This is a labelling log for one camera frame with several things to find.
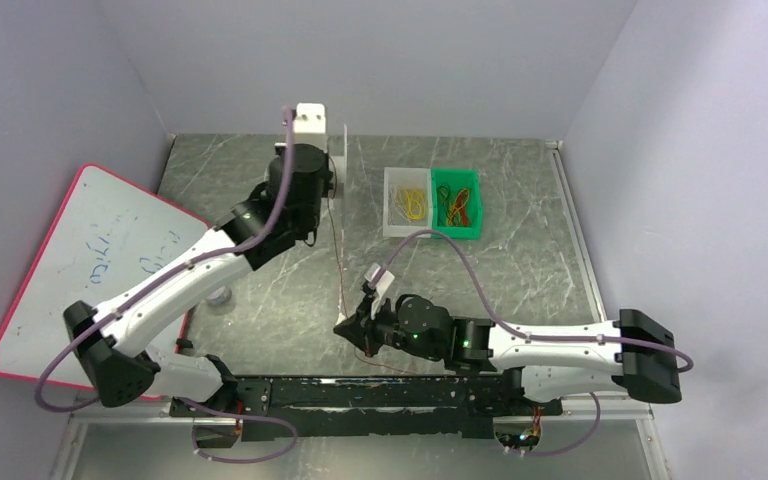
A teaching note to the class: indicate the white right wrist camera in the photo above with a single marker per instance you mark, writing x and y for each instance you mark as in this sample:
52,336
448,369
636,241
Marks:
379,279

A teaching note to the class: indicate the small grey round cap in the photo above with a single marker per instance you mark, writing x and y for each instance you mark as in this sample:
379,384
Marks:
219,297

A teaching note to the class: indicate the clear white plastic bin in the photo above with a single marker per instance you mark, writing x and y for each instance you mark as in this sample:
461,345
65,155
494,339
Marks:
407,201

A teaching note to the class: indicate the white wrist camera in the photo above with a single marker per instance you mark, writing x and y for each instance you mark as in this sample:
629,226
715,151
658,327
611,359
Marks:
379,279
310,119

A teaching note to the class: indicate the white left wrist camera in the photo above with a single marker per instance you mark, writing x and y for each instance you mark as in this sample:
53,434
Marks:
310,119

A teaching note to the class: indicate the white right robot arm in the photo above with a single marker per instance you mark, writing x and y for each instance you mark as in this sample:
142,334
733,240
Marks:
633,354

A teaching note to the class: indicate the green plastic bin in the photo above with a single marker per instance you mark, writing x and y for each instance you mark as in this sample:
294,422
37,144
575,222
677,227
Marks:
457,203

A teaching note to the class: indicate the grey perforated cable spool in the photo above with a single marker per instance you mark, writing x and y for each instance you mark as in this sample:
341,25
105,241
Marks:
338,167

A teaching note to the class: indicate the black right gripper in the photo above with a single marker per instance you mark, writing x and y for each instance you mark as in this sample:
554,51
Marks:
371,324

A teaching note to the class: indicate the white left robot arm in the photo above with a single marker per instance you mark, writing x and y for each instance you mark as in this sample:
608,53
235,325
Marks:
116,351

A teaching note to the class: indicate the pink framed whiteboard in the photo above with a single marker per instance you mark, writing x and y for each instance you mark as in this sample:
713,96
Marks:
108,235

